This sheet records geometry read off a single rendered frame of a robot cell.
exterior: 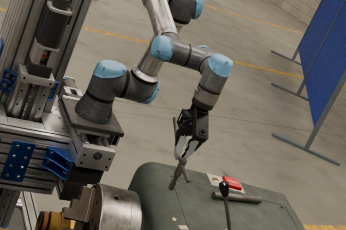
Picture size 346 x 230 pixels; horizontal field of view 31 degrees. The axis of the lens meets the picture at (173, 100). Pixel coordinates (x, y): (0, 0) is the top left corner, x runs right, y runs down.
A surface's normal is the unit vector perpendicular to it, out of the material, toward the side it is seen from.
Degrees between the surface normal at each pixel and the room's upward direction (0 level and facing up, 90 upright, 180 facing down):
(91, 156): 90
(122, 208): 20
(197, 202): 0
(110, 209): 25
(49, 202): 0
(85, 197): 51
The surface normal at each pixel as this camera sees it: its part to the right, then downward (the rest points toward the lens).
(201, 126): 0.45, -0.53
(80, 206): 0.38, -0.22
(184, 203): 0.38, -0.86
